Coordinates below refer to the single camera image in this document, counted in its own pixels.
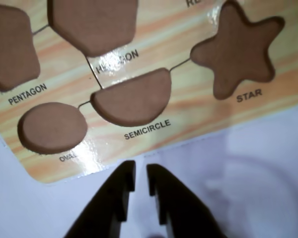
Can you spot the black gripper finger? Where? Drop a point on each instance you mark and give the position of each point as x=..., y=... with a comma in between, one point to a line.
x=109, y=198
x=181, y=208

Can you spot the wooden shapes puzzle board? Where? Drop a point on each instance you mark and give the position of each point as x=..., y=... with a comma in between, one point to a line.
x=164, y=32

